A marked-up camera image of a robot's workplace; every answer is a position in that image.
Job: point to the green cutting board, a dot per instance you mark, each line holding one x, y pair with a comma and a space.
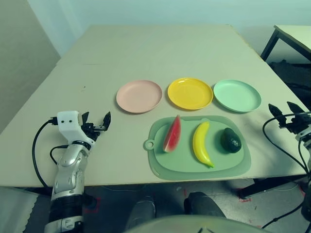
181, 161

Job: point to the side table with black frame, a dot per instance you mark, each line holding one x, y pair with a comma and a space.
296, 36

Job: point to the grey robot torso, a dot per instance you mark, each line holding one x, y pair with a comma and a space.
194, 225

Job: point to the yellow plastic plate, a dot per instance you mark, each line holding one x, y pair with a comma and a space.
189, 94

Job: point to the grey robot left foot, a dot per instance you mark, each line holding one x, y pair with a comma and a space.
142, 211

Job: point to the toy watermelon slice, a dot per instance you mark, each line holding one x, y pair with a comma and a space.
173, 136

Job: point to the dark green toy avocado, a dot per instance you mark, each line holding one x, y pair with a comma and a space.
230, 142

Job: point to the grey robot foot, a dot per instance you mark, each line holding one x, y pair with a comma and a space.
204, 204
142, 211

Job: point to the yellow toy banana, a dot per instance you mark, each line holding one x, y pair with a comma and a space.
199, 143

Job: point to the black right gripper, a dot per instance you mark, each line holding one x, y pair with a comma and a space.
297, 121

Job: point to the mint green plastic plate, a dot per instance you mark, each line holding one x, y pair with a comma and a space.
236, 95

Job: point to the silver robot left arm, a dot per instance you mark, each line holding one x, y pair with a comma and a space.
68, 170

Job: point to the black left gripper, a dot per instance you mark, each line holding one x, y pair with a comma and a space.
93, 129

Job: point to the grey robot right foot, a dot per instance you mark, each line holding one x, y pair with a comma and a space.
204, 204

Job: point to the white scalloped sheet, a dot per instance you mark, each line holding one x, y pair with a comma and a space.
17, 213

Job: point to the pink plastic plate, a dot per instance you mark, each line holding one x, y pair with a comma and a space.
138, 97

